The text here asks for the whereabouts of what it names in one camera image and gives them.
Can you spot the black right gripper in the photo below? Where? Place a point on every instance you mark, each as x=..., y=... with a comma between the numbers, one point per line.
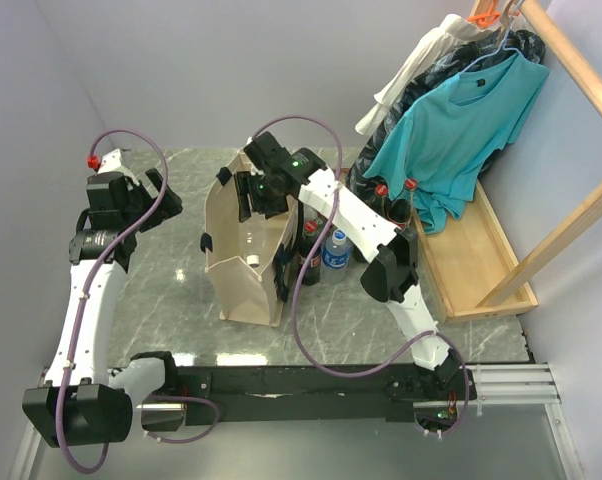
x=245, y=183

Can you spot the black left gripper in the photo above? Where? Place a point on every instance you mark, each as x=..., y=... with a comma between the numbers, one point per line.
x=168, y=207

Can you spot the Pocari bottle blue cap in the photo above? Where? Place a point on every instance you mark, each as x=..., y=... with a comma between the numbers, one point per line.
x=335, y=258
x=252, y=247

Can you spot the beige canvas tote bag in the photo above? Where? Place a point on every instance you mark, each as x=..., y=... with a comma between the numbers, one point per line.
x=246, y=294

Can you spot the cola bottle red cap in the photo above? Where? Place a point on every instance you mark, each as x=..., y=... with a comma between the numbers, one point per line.
x=401, y=210
x=310, y=234
x=375, y=197

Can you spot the cola bottle red cap front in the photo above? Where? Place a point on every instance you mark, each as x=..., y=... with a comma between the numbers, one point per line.
x=375, y=197

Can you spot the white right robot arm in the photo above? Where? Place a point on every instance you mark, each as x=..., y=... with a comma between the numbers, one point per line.
x=390, y=251

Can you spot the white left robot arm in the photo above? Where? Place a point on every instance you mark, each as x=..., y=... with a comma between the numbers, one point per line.
x=80, y=401

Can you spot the turquoise t-shirt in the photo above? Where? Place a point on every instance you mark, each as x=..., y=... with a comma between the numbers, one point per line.
x=434, y=154

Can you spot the wooden clothes rack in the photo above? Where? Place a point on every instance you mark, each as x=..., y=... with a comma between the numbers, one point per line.
x=537, y=211

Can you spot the white garment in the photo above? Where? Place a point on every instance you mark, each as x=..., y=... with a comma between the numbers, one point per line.
x=453, y=31

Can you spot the orange hanger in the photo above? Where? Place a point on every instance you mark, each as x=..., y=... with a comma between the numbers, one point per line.
x=484, y=13

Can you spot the dark floral shirt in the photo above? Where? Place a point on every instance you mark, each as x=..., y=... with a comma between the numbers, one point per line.
x=422, y=84

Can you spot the light blue hanger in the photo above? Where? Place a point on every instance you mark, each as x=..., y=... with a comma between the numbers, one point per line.
x=501, y=47

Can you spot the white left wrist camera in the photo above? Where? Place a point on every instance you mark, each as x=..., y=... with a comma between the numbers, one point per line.
x=117, y=160

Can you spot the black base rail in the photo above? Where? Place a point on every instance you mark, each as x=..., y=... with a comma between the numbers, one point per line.
x=290, y=393

